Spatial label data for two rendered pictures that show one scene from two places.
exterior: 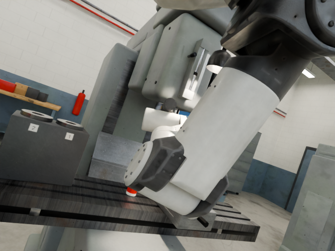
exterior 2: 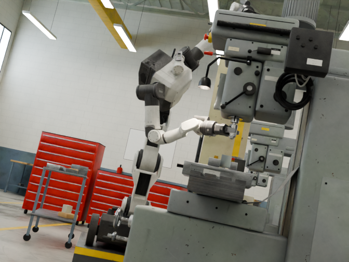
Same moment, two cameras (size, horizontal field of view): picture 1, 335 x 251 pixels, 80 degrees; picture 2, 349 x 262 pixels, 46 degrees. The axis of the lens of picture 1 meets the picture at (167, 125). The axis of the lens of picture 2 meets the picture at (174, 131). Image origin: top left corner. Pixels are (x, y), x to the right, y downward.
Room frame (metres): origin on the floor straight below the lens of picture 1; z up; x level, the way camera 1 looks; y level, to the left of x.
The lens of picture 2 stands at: (1.89, -2.02, 0.80)
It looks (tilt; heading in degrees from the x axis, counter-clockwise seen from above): 9 degrees up; 126
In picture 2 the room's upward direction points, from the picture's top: 12 degrees clockwise
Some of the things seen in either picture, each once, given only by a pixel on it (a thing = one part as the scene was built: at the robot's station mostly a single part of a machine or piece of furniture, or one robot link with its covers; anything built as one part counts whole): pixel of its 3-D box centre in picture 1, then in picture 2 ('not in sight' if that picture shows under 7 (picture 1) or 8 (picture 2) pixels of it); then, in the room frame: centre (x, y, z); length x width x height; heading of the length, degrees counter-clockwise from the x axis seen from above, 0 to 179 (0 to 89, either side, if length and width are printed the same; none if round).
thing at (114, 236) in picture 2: not in sight; (120, 238); (0.26, -0.08, 0.51); 0.22 x 0.06 x 0.06; 26
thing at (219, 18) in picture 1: (194, 21); (254, 57); (0.84, 0.04, 1.68); 0.34 x 0.24 x 0.10; 26
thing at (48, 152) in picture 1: (45, 147); (231, 173); (0.67, 0.36, 1.03); 0.22 x 0.12 x 0.20; 123
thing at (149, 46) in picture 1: (163, 72); (274, 96); (0.97, 0.11, 1.47); 0.24 x 0.19 x 0.26; 116
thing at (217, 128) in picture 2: not in sight; (217, 129); (0.71, 0.02, 1.23); 0.13 x 0.12 x 0.10; 94
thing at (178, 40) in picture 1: (181, 67); (241, 90); (0.80, 0.03, 1.47); 0.21 x 0.19 x 0.32; 116
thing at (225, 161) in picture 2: not in sight; (225, 161); (0.86, -0.11, 1.04); 0.06 x 0.05 x 0.06; 118
